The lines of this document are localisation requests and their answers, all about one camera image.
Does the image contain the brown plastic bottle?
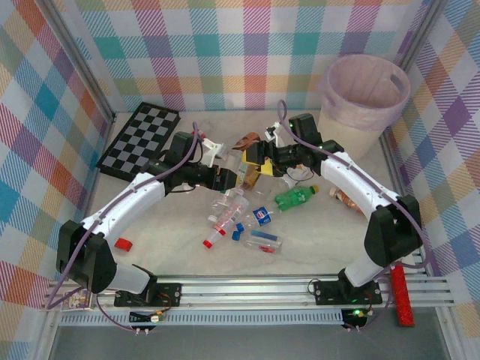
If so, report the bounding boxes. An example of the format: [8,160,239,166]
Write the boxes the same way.
[236,131,262,151]

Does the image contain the clear plastic cup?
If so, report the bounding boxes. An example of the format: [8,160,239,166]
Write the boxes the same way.
[254,175,275,198]

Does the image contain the white orange label clear bottle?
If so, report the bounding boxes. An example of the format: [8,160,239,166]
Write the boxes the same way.
[280,166,314,188]

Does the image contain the crushed clear plastic bottle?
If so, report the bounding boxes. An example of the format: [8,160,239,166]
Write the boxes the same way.
[208,187,247,222]

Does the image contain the blue label clear bottle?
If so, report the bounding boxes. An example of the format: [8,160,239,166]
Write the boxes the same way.
[235,205,282,233]

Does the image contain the red cap clear bottle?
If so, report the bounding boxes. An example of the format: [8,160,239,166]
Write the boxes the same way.
[202,197,251,249]

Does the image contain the clear blue-red label bottle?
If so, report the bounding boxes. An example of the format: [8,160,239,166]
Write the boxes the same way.
[231,229,283,255]

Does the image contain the beige round bin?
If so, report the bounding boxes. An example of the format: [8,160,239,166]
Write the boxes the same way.
[317,54,412,161]

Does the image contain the purple plastic bin liner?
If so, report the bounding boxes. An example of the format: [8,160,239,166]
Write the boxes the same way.
[317,54,412,133]

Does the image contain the green plastic bottle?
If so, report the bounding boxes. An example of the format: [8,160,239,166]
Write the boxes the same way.
[274,184,320,214]

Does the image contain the orange label plastic bottle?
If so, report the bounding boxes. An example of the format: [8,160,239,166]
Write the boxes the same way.
[328,186,367,215]

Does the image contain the black grey chessboard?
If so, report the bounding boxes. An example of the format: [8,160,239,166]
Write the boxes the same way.
[96,101,182,187]

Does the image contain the black connector board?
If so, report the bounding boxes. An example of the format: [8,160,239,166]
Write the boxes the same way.
[128,307,168,326]
[340,306,372,331]

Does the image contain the red toy microphone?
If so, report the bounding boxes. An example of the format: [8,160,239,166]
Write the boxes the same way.
[389,264,416,327]

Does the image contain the playing card deck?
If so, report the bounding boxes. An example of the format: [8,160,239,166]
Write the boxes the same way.
[61,290,93,311]

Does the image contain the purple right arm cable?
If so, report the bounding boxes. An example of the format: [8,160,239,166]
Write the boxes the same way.
[276,99,429,286]

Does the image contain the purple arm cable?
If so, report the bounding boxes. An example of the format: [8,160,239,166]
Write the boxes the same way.
[45,121,206,311]
[276,99,429,286]

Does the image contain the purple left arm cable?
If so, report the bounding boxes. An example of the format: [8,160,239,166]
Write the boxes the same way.
[45,121,206,311]

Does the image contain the aluminium frame side bar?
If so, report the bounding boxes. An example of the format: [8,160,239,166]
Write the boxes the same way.
[378,130,432,271]

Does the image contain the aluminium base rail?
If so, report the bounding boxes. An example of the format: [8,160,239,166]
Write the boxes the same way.
[40,275,461,311]

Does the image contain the grey slotted cable duct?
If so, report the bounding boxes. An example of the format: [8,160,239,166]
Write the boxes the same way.
[59,310,346,326]

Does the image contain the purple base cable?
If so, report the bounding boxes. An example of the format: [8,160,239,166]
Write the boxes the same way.
[344,283,395,333]
[95,294,151,333]

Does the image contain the aluminium frame post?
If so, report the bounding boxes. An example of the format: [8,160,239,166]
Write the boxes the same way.
[39,0,116,125]
[391,0,450,72]

